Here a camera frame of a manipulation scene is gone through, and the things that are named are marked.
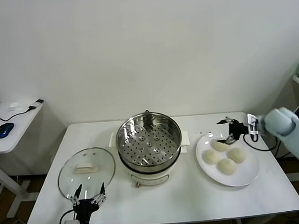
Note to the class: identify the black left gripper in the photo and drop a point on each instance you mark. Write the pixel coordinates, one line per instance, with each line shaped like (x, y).
(85, 207)

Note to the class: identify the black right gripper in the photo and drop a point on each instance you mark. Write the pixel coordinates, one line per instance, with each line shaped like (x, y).
(238, 130)

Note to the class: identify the white steamed baozi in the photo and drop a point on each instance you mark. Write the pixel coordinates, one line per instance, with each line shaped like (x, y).
(227, 167)
(210, 157)
(237, 155)
(218, 146)

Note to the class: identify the round glass pot lid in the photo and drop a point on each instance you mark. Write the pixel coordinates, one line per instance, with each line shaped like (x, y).
(91, 156)

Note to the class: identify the pale right robot arm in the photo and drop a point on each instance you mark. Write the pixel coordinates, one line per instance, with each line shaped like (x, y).
(287, 126)

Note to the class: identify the perforated steel steamer basket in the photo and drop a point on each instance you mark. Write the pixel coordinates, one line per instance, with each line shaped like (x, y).
(130, 133)

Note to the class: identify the tiny dark crumbs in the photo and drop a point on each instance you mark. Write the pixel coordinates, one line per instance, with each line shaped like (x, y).
(204, 132)

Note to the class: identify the white round plate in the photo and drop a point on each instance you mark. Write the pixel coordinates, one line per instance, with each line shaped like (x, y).
(244, 173)

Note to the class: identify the white electric cooker base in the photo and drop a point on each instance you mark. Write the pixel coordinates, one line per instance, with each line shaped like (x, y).
(148, 179)

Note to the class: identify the white side desk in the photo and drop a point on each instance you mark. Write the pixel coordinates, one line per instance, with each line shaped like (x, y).
(14, 143)

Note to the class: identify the blue computer mouse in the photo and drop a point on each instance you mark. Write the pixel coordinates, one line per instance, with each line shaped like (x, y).
(4, 130)

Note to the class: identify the small white crumpled object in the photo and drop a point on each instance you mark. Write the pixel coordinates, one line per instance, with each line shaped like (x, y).
(14, 105)

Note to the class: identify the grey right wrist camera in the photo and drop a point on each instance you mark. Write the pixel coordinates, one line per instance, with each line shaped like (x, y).
(251, 119)

